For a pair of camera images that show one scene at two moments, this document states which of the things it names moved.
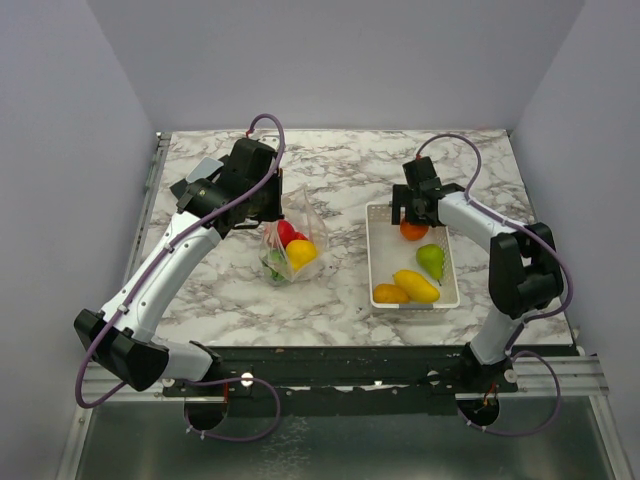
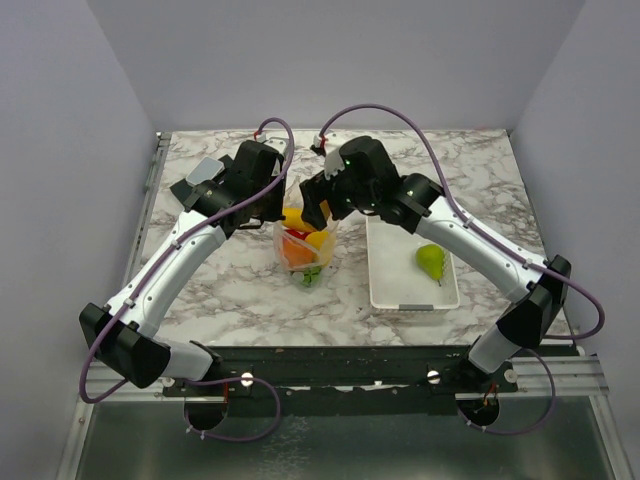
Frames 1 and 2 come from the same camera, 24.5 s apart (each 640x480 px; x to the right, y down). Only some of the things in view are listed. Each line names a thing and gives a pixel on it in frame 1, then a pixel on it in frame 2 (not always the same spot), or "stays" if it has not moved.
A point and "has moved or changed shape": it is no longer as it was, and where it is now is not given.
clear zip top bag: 294,243 has moved or changed shape
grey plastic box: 206,167 stays
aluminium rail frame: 103,378 stays
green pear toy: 431,258 stays
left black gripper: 275,211 stays
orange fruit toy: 413,232 has moved or changed shape
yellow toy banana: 417,288 to 294,221
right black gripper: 402,197 to 315,190
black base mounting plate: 343,380 stays
